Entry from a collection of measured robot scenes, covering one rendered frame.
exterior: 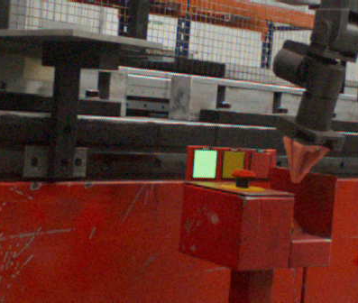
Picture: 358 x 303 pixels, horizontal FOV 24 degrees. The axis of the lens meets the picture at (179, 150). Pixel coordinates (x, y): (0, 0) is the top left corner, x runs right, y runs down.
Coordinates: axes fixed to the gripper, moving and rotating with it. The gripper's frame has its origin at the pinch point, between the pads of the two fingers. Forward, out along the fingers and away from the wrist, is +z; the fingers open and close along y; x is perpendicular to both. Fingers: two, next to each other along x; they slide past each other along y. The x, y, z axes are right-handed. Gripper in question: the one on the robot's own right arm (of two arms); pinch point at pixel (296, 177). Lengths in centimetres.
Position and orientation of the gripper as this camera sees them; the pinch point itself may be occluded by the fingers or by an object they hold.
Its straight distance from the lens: 139.9
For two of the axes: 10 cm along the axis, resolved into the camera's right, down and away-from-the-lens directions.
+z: -2.3, 9.4, 2.7
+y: -5.5, -3.5, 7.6
